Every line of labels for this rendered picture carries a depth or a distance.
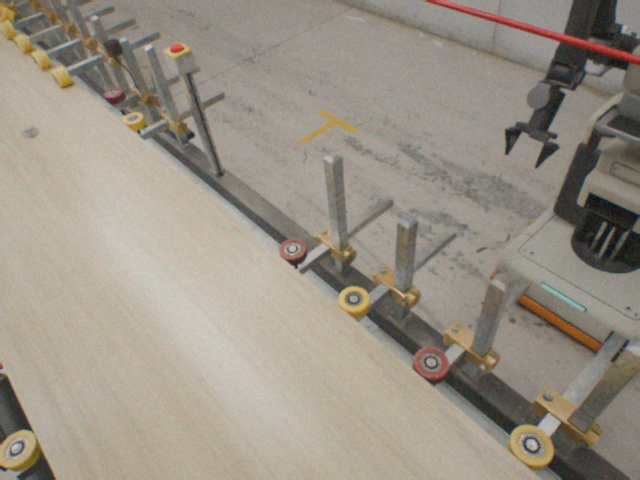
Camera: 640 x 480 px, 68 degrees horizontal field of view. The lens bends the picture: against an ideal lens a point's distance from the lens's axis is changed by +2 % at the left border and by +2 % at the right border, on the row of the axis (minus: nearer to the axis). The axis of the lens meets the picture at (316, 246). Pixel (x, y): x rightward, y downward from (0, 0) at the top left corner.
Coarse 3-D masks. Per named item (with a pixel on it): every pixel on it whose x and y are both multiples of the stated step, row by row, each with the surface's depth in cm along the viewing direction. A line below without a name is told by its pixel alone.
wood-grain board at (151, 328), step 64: (0, 64) 234; (0, 128) 194; (64, 128) 190; (128, 128) 185; (0, 192) 166; (64, 192) 163; (128, 192) 160; (192, 192) 157; (0, 256) 145; (64, 256) 143; (128, 256) 140; (192, 256) 138; (256, 256) 135; (0, 320) 129; (64, 320) 127; (128, 320) 125; (192, 320) 123; (256, 320) 121; (320, 320) 119; (64, 384) 114; (128, 384) 113; (192, 384) 111; (256, 384) 109; (320, 384) 108; (384, 384) 106; (64, 448) 104; (128, 448) 103; (192, 448) 101; (256, 448) 100; (320, 448) 99; (384, 448) 97; (448, 448) 96
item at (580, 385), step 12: (612, 336) 117; (600, 348) 115; (612, 348) 115; (600, 360) 113; (588, 372) 111; (600, 372) 111; (576, 384) 110; (588, 384) 109; (564, 396) 108; (576, 396) 108; (552, 420) 105; (552, 432) 103
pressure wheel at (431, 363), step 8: (424, 352) 110; (432, 352) 110; (440, 352) 109; (416, 360) 109; (424, 360) 109; (432, 360) 108; (440, 360) 108; (416, 368) 108; (424, 368) 107; (432, 368) 107; (440, 368) 107; (448, 368) 107; (424, 376) 106; (432, 376) 106; (440, 376) 106; (432, 384) 108
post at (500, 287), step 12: (504, 276) 96; (492, 288) 97; (504, 288) 95; (492, 300) 100; (504, 300) 99; (492, 312) 102; (480, 324) 108; (492, 324) 105; (480, 336) 111; (492, 336) 111; (480, 348) 114; (468, 372) 125
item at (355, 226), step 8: (384, 200) 157; (392, 200) 157; (376, 208) 155; (384, 208) 156; (360, 216) 153; (368, 216) 153; (376, 216) 155; (352, 224) 151; (360, 224) 151; (352, 232) 150; (320, 248) 146; (328, 248) 146; (312, 256) 144; (320, 256) 145; (304, 264) 142; (312, 264) 144; (304, 272) 143
